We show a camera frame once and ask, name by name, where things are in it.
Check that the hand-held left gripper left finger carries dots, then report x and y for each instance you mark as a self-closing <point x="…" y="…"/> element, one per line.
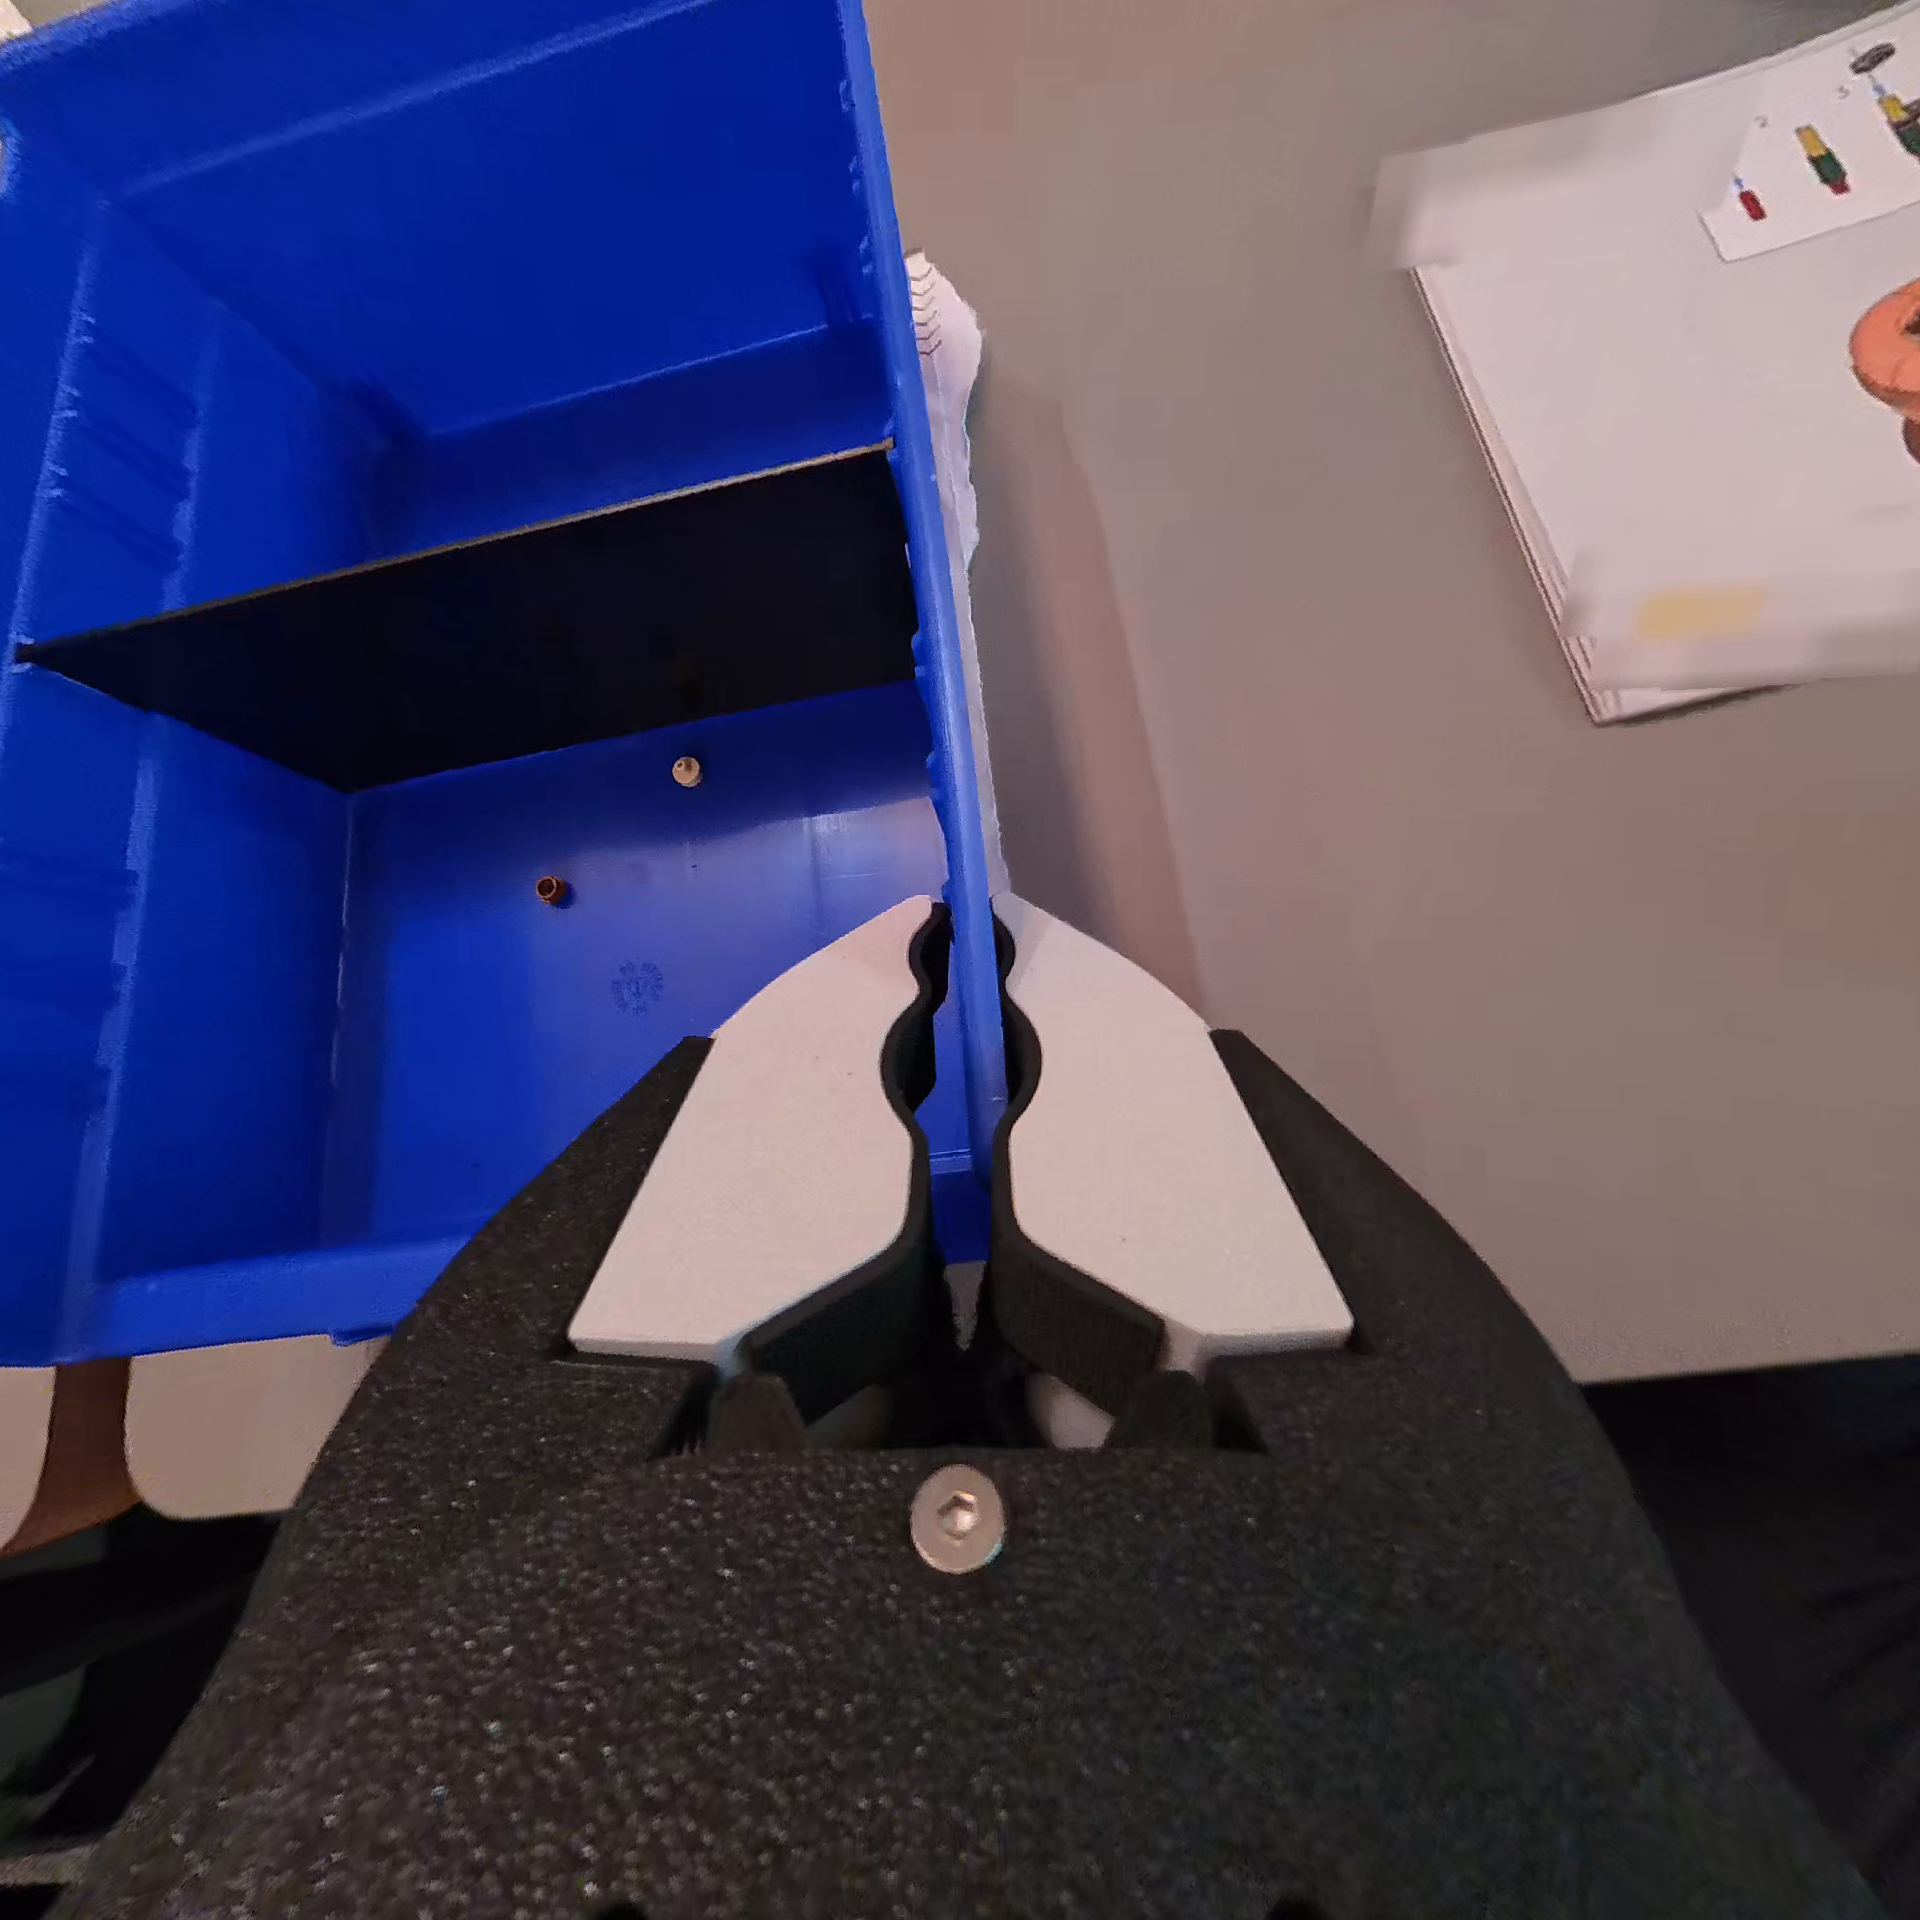
<point x="751" y="1170"/>

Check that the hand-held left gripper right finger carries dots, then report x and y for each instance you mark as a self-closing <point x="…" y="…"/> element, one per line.
<point x="1156" y="1170"/>

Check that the blue plastic bin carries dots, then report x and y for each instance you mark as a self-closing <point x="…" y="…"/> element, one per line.
<point x="452" y="225"/>

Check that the grey desk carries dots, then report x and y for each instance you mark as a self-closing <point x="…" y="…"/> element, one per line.
<point x="1276" y="674"/>

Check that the black bin divider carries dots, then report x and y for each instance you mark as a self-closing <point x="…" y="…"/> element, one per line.
<point x="525" y="629"/>

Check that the toy instruction booklet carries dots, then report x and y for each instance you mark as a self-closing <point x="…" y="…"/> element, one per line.
<point x="1681" y="450"/>

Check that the orange toy flower pot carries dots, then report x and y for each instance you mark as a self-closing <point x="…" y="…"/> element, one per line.
<point x="1893" y="352"/>

